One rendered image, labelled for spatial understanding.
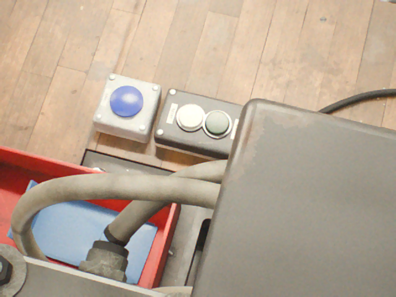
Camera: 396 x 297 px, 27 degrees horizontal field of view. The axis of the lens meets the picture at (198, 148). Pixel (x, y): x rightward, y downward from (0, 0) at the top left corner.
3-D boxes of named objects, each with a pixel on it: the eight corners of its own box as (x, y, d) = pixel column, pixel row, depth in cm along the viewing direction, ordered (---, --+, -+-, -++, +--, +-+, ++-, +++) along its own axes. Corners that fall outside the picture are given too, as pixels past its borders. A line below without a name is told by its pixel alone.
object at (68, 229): (35, 187, 95) (30, 179, 92) (158, 228, 93) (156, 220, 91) (11, 242, 93) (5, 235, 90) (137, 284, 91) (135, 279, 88)
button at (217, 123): (208, 115, 97) (208, 107, 95) (231, 120, 97) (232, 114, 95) (202, 136, 96) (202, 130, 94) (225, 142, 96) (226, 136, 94)
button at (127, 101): (116, 88, 99) (115, 80, 97) (148, 96, 98) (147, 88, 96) (106, 117, 97) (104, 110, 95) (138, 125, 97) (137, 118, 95)
